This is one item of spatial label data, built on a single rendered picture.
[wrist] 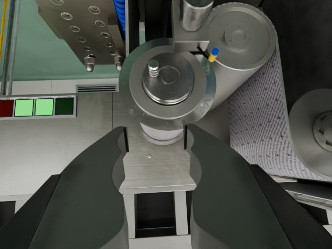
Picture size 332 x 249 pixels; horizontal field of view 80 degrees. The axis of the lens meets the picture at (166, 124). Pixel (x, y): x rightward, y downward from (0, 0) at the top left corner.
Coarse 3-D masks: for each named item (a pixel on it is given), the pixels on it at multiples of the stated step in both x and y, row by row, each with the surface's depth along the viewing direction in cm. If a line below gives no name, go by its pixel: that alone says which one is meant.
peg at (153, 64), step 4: (152, 60) 25; (156, 60) 26; (148, 64) 25; (152, 64) 25; (156, 64) 25; (148, 68) 26; (152, 68) 25; (156, 68) 25; (152, 72) 26; (156, 72) 26; (152, 76) 27; (156, 76) 27
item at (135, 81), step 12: (156, 48) 30; (168, 48) 30; (144, 60) 30; (192, 60) 30; (132, 72) 30; (204, 72) 30; (132, 84) 29; (204, 84) 30; (132, 96) 29; (144, 96) 29; (192, 96) 29; (144, 108) 29; (156, 108) 29; (168, 108) 29; (180, 108) 29; (192, 108) 29
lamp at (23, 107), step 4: (16, 100) 61; (20, 100) 61; (24, 100) 61; (28, 100) 61; (32, 100) 61; (16, 104) 61; (20, 104) 61; (24, 104) 61; (28, 104) 61; (32, 104) 61; (16, 108) 61; (20, 108) 61; (24, 108) 61; (28, 108) 61; (32, 108) 61; (16, 112) 60; (20, 112) 61; (24, 112) 61; (28, 112) 61
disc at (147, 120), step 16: (144, 48) 31; (128, 64) 30; (208, 64) 31; (128, 80) 30; (208, 80) 30; (128, 96) 29; (208, 96) 30; (144, 112) 29; (192, 112) 29; (160, 128) 29; (176, 128) 29
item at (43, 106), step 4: (40, 100) 61; (44, 100) 62; (48, 100) 62; (52, 100) 62; (36, 104) 61; (40, 104) 61; (44, 104) 61; (48, 104) 61; (52, 104) 61; (36, 108) 61; (40, 108) 61; (44, 108) 61; (48, 108) 61; (52, 108) 61; (36, 112) 61; (40, 112) 61; (44, 112) 61; (48, 112) 61
